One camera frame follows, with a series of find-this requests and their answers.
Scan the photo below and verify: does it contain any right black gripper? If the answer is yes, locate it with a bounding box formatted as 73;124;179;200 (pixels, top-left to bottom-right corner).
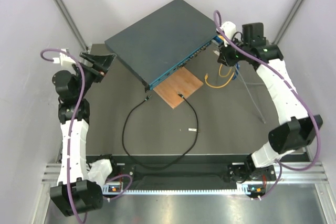
218;36;250;67

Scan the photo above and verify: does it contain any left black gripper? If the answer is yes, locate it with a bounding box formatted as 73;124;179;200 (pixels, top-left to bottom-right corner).
75;52;116;98

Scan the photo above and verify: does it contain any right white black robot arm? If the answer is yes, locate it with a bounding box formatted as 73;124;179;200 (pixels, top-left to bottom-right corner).
216;22;323;180

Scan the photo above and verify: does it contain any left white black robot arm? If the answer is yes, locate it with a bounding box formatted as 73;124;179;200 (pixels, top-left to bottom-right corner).
50;52;119;217

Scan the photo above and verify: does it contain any wooden board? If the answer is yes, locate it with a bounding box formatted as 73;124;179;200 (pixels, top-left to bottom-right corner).
154;67;203;109

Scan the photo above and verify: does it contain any blue ethernet cable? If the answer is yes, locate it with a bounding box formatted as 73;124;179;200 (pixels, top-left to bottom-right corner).
213;36;241;80

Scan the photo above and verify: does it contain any yellow ethernet cable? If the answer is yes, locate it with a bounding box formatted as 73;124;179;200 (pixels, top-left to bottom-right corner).
204;34;235;88

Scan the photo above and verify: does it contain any grey ethernet cable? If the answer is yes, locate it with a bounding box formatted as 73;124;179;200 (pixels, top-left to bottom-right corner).
236;69;267;124

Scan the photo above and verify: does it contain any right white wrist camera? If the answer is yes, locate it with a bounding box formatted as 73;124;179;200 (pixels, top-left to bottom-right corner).
216;21;236;47

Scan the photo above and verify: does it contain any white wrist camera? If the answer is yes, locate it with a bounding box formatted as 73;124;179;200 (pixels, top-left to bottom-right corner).
216;21;236;47
52;52;76;69

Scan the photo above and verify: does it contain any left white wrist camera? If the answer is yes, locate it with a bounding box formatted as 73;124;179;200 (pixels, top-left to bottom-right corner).
52;52;76;69

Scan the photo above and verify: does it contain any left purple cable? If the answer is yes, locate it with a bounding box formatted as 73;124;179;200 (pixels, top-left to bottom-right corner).
40;48;133;224

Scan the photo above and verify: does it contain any purple cable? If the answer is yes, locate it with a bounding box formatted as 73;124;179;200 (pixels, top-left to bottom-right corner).
40;48;133;224
213;10;321;200

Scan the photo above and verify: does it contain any dark blue network switch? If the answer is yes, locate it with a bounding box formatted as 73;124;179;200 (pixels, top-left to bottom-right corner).
104;0;217;91

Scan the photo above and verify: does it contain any black patch cable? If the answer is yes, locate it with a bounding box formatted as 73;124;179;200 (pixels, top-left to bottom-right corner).
122;93;200;169

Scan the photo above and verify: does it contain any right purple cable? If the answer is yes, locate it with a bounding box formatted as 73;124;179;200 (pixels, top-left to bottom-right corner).
213;10;321;200

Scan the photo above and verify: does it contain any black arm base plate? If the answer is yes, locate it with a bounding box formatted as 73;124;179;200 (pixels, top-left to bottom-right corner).
89;154;279;184

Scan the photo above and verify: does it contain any white slotted cable duct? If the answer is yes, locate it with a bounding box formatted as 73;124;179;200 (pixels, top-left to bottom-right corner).
102;183;266;196

